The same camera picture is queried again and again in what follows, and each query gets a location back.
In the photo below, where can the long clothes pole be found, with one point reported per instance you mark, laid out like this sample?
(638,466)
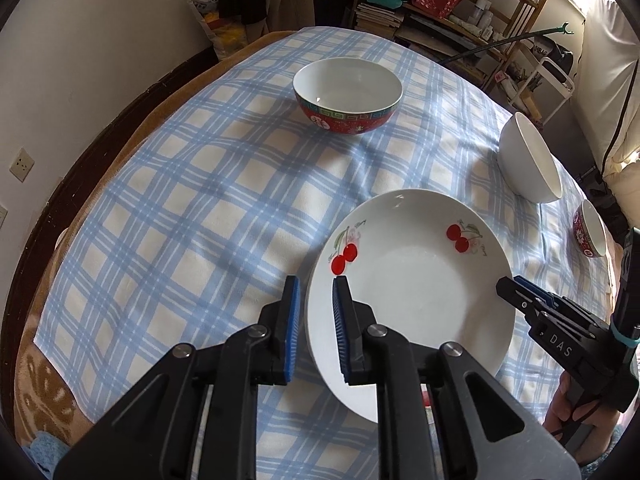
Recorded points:
(520,41)

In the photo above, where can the white rolling cart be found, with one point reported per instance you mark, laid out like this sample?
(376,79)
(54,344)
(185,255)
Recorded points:
(555,67)

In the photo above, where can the light blue fleece cloth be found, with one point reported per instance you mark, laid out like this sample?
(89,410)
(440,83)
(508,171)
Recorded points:
(42,455)

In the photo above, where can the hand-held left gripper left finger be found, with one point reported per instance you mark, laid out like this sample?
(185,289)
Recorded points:
(292,330)

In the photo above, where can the person's right hand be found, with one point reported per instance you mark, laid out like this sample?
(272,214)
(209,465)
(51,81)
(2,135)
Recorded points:
(557,407)

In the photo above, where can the white wall socket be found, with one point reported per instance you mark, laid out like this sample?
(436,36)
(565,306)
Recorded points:
(22,165)
(3,215)

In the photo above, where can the plain white bowl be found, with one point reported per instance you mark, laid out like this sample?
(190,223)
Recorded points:
(525,170)

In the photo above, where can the dark wooden bed frame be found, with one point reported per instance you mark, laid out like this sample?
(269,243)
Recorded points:
(27,280)

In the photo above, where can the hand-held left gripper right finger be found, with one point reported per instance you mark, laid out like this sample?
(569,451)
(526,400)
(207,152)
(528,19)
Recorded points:
(342,330)

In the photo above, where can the clear plastic bag of goods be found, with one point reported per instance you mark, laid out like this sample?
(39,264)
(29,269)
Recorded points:
(220,25)

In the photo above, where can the red patterned bowl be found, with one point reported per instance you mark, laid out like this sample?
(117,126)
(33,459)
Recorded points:
(595,230)
(345,85)

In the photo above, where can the blue plaid cloth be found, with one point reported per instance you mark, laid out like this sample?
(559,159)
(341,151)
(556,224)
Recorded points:
(200,210)

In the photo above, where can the stack of books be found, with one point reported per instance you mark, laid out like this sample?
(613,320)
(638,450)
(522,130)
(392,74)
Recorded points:
(377,20)

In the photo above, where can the pile of papers and books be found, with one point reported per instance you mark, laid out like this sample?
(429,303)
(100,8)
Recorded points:
(435,35)

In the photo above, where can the tan paper package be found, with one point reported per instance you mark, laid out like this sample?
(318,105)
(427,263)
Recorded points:
(520,90)

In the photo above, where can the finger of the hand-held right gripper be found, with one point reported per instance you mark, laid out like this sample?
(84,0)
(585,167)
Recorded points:
(520,292)

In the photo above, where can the group of small bottles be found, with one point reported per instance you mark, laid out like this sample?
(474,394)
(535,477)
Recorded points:
(480,15)

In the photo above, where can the black bag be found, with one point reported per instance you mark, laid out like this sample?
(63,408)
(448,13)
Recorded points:
(562,55)

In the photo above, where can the white cherry print plate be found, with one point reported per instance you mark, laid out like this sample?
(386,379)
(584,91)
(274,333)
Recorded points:
(425,310)

